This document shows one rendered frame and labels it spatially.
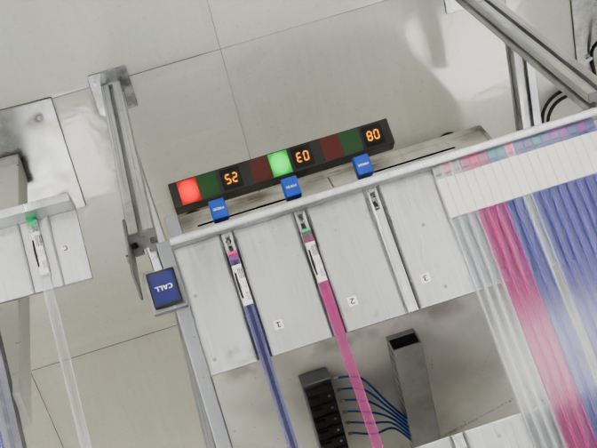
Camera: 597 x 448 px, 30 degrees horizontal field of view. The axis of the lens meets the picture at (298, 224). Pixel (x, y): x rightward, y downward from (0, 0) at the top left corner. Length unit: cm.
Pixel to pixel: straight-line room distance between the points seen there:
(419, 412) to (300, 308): 44
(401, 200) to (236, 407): 50
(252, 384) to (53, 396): 83
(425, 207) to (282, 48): 76
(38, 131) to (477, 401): 100
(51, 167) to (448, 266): 99
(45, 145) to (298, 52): 54
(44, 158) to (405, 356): 87
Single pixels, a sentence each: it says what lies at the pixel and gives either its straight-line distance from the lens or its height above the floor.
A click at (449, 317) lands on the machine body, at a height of 62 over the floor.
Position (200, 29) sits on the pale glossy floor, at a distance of 225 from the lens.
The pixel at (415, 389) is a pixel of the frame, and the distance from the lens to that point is 192.
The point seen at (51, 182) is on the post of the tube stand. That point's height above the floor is 1.
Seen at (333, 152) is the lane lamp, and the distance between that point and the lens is 165.
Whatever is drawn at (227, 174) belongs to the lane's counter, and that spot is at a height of 65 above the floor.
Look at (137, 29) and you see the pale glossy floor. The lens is 223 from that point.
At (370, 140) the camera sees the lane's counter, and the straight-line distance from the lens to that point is 166.
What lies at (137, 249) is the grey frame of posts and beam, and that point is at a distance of 170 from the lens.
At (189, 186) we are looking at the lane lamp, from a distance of 164.
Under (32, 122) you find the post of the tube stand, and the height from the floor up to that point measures 1.
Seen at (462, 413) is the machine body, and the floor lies 62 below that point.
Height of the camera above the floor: 212
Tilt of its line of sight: 59 degrees down
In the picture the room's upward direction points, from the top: 155 degrees clockwise
